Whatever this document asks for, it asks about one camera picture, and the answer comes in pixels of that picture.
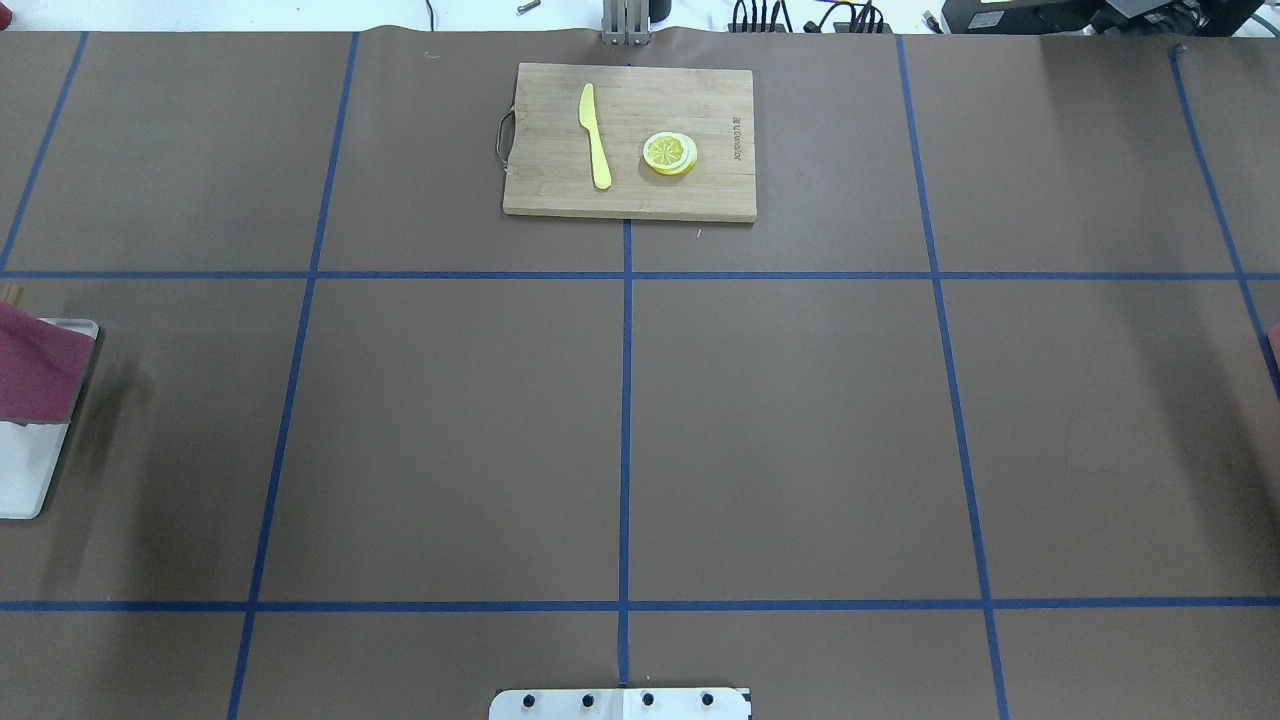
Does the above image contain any magenta cleaning cloth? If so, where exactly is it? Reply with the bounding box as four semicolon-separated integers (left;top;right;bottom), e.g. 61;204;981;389
1;304;93;424

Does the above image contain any yellow lemon slice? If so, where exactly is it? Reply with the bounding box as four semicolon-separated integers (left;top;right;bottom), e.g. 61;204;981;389
643;131;699;176

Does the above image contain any bamboo cutting board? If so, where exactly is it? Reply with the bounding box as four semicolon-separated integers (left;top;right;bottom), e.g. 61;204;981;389
502;61;758;224

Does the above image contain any yellow plastic knife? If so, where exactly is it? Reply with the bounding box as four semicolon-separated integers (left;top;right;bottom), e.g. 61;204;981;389
577;83;613;191

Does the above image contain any white rectangular tray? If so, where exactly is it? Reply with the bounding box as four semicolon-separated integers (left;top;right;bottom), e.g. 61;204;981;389
0;318;100;521

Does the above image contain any aluminium frame post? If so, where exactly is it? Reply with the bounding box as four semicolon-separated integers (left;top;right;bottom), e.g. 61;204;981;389
602;0;652;46

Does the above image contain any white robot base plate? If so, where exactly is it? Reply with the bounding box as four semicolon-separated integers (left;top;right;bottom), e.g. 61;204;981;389
488;687;753;719

